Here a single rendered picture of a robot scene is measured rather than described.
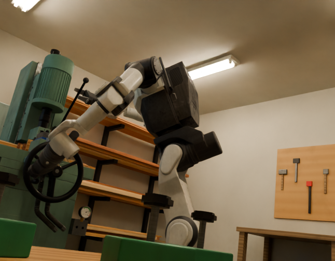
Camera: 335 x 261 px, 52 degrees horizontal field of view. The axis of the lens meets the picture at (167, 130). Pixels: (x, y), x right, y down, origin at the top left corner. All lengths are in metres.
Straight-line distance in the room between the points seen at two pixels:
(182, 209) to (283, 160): 3.33
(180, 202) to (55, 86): 0.99
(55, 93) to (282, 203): 3.35
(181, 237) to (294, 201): 3.21
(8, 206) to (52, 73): 0.76
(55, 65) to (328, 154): 3.38
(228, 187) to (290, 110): 1.39
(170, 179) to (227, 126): 3.99
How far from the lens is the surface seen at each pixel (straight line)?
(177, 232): 1.48
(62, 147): 1.39
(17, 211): 1.83
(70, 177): 1.93
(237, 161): 5.17
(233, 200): 5.07
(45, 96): 2.04
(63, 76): 2.09
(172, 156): 1.56
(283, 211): 4.62
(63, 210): 1.91
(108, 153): 4.53
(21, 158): 1.84
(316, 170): 4.53
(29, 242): 0.57
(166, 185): 1.55
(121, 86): 1.40
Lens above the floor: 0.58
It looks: 18 degrees up
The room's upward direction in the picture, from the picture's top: 9 degrees clockwise
